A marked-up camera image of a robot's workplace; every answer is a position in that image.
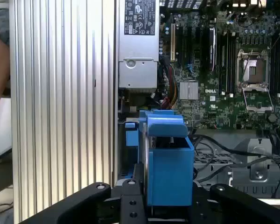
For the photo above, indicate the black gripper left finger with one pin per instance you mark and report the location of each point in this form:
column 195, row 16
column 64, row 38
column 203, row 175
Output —
column 130, row 203

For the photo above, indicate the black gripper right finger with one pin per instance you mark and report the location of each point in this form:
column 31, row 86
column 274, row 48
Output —
column 247, row 205

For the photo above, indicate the hard disk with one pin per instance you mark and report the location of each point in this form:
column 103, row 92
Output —
column 170, row 168

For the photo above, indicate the grey metal disk bay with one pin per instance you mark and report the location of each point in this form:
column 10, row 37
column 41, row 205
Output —
column 252, row 172

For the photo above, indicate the beige expansion slot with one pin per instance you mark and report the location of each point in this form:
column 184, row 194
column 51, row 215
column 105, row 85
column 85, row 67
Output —
column 172, row 42

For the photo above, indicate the black open PC case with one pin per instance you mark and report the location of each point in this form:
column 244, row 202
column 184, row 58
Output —
column 247, row 177

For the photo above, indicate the green motherboard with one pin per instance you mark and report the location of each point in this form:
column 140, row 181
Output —
column 200, row 109

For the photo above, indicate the metal socket cover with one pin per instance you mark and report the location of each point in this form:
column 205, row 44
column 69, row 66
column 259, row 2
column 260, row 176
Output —
column 257, row 88

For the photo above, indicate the small silver heatsink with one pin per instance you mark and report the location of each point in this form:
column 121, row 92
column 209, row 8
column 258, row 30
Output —
column 189, row 90

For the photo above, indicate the silver power supply unit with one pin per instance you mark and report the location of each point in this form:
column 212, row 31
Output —
column 137, row 70

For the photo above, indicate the CPU socket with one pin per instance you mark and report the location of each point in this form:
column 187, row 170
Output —
column 254, row 67

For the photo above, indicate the thin metal locking lever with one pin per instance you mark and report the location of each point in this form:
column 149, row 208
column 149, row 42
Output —
column 247, row 65

